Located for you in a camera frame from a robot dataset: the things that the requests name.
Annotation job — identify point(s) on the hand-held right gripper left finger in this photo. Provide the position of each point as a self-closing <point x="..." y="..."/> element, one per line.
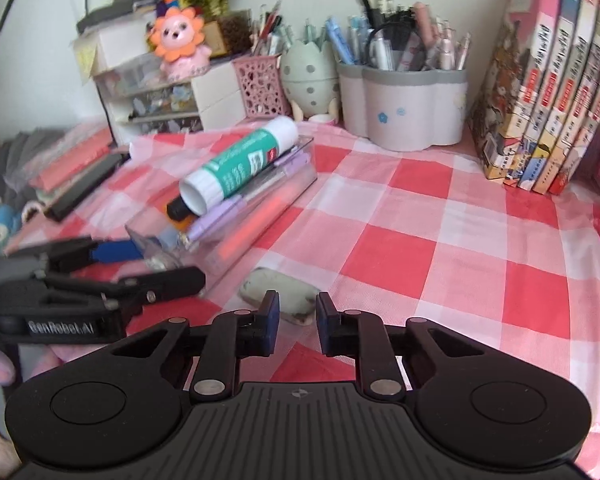
<point x="273" y="325"/>

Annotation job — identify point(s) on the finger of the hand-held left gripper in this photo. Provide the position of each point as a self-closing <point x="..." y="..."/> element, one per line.
<point x="117" y="252"/>
<point x="175" y="280"/>

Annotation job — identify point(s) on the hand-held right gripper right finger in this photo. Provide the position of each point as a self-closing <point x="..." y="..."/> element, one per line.
<point x="322" y="325"/>

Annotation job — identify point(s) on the grey white eraser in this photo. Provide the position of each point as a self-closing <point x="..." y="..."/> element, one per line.
<point x="280" y="292"/>

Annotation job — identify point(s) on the orange cap highlighter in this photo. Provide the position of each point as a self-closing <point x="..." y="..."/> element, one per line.
<point x="181" y="224"/>

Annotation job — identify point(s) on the purple mechanical pencil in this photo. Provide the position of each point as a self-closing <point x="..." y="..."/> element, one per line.
<point x="215" y="220"/>

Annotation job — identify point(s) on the black marker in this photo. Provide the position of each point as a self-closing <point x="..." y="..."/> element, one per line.
<point x="177" y="207"/>

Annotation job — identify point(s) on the pale pink highlighter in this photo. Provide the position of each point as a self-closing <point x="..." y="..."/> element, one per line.
<point x="260" y="220"/>

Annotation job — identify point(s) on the clear plastic box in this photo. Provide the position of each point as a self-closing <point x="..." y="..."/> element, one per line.
<point x="280" y="200"/>

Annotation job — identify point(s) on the green white glue stick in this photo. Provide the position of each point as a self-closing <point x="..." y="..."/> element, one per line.
<point x="240" y="165"/>

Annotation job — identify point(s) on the black flat case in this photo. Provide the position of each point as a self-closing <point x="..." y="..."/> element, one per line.
<point x="85" y="187"/>

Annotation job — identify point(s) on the pink notebook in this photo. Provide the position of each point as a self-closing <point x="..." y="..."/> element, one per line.
<point x="70" y="160"/>

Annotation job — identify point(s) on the blue white plush toy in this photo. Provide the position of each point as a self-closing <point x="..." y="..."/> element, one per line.
<point x="2" y="230"/>

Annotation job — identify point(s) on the grey cloth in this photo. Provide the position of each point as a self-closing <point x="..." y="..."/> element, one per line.
<point x="25" y="155"/>

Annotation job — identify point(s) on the red white checkered tablecloth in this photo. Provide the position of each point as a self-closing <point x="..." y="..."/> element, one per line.
<point x="430" y="240"/>

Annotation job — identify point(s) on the clear drawer box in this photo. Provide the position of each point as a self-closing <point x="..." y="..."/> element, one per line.
<point x="125" y="77"/>

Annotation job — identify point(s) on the white drawer organizer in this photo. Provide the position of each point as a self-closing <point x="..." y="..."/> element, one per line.
<point x="220" y="92"/>

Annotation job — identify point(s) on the yellow sticky note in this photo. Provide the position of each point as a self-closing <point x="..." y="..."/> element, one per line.
<point x="86" y="60"/>

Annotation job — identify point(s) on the white storage box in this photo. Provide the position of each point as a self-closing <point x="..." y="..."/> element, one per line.
<point x="120" y="45"/>

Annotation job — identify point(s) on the pink lattice pen holder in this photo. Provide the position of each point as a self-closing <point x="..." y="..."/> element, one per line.
<point x="262" y="87"/>

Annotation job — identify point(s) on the pink lion toy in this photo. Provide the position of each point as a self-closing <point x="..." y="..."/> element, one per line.
<point x="180" y="42"/>

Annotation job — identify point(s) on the grey flower-shaped pen holder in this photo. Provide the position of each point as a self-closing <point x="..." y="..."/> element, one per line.
<point x="405" y="110"/>

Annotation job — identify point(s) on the egg-shaped pen holder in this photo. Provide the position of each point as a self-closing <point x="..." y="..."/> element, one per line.
<point x="310" y="80"/>

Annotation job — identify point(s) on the dark grey box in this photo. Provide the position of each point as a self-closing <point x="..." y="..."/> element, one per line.
<point x="115" y="10"/>

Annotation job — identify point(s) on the glass plant vase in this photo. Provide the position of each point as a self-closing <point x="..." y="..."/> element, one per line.
<point x="230" y="35"/>

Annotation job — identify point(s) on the colourful puzzle cube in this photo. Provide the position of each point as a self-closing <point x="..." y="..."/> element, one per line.
<point x="167" y="1"/>

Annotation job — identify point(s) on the bunch of pens and pencils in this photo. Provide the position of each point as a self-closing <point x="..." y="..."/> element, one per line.
<point x="270" y="30"/>

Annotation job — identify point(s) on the black magnifying glass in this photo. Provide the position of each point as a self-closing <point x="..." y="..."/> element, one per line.
<point x="380" y="47"/>

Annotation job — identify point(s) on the bunch of grey click pens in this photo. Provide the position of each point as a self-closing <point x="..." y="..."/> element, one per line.
<point x="315" y="32"/>

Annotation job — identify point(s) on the bunch of assorted pens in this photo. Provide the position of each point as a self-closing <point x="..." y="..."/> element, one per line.
<point x="430" y="40"/>

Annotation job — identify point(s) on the pink spine comic book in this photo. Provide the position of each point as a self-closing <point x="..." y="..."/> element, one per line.
<point x="525" y="70"/>

